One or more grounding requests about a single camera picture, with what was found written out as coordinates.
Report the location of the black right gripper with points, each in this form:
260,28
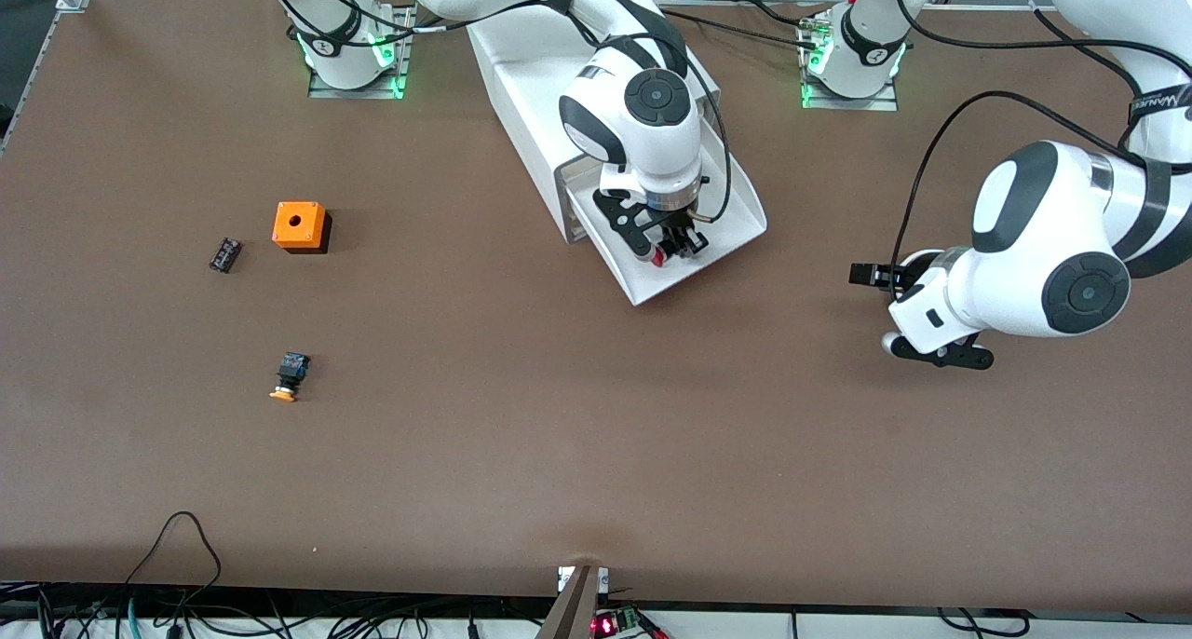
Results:
677,224

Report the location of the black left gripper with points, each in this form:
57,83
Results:
896,277

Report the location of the red push button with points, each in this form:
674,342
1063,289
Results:
658,257

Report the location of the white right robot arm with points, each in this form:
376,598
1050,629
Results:
652,145

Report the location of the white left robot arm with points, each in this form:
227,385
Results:
1024,248

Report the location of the yellow push button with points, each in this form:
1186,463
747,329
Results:
291,371

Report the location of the green circuit board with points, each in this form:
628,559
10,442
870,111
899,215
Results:
619,622

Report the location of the orange box with hole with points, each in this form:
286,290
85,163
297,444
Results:
298,222

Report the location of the small black connector block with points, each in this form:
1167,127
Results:
226,254

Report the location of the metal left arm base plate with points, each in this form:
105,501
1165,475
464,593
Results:
885,101

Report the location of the brown camera stand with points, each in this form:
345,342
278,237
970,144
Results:
573,611

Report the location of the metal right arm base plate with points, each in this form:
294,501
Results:
321,89

